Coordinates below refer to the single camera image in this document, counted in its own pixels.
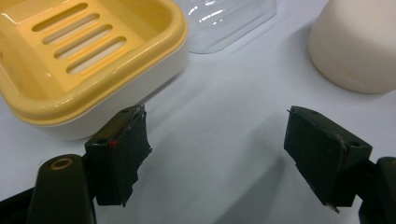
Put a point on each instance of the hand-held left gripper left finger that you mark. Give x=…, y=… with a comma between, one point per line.
x=118, y=158

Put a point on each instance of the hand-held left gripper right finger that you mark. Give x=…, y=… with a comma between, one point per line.
x=323, y=155

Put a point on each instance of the yellow and white soap box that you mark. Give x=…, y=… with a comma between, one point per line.
x=84, y=59

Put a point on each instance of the cream white round container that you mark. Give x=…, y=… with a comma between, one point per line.
x=355, y=43

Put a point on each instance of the clear plastic lid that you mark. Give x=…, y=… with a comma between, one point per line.
x=224, y=21

